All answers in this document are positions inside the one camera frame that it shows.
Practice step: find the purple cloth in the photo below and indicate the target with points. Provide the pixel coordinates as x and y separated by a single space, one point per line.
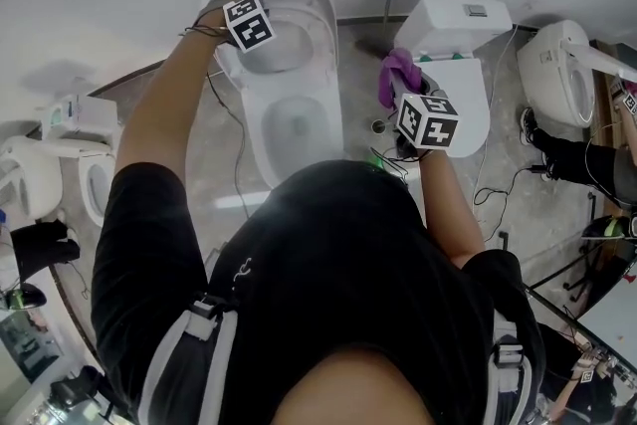
405 64

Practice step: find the green bottle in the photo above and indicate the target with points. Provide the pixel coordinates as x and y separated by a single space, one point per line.
378 160

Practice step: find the person's chin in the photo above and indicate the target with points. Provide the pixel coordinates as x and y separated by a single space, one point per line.
348 393

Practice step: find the person's left forearm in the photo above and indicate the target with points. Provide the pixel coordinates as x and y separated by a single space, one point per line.
164 104

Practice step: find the white smart toilet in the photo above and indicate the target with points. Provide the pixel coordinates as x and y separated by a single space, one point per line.
547 64

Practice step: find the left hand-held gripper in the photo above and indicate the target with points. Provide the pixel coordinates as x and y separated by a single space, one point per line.
249 25

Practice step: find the white toilet with labelled tank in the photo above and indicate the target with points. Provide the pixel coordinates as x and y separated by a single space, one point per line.
89 114

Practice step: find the person's right forearm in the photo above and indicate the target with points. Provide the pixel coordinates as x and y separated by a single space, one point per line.
448 204

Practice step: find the wooden door frame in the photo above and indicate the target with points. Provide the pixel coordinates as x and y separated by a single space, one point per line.
604 124

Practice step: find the white closed toilet with tank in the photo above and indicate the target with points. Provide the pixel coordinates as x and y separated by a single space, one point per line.
458 114

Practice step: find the person's black shirt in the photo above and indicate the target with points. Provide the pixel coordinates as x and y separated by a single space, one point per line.
323 264

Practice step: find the black framed mirror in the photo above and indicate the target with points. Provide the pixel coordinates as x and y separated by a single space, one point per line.
612 323

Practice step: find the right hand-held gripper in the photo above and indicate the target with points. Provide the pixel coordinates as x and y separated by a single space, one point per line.
428 124

